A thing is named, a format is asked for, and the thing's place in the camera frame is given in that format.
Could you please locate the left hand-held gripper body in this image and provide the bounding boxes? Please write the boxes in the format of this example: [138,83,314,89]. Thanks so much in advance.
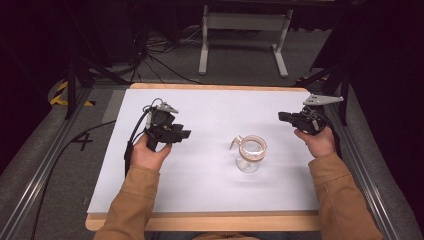
[142,98,185,152]

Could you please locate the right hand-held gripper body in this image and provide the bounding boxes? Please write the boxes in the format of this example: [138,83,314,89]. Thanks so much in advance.
[287,94,345,136]

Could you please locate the clear glass jar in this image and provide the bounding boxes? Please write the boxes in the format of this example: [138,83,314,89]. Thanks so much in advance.
[229,134,268,174]

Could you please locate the person's right hand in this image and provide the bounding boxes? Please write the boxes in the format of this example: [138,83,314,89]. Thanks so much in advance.
[293,126,337,159]

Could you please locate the person's left hand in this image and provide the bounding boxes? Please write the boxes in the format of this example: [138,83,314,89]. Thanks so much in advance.
[130,133,173,173]

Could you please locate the white table mat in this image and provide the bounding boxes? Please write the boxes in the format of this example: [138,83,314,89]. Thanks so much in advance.
[87,87,320,214]

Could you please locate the white metal stand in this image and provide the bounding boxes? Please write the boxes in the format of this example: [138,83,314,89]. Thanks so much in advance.
[198,4,294,79]

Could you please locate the yellow black floor tape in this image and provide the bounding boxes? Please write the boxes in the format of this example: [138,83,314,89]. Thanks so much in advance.
[49,80,96,108]

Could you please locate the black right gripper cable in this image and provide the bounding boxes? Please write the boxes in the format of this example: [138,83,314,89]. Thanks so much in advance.
[321,113,344,159]

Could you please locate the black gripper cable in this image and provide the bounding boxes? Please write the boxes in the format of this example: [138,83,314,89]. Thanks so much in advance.
[123,109,151,178]
[321,113,344,159]

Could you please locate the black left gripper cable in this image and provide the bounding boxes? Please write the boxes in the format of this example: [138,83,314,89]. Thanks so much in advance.
[123,109,151,178]

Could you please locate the black floor cables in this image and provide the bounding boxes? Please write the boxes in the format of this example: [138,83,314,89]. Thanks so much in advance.
[129,19,204,86]

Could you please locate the aluminium floor rail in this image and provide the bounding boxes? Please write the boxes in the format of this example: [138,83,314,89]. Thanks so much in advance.
[0,87,94,240]
[324,103,406,240]

